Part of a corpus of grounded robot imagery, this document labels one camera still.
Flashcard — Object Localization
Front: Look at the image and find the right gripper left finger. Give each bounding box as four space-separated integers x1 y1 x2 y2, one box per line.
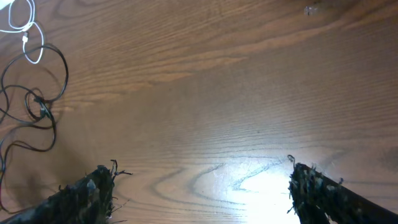
2 160 131 224

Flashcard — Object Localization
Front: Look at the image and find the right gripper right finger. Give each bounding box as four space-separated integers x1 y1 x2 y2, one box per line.
287 154 397 224

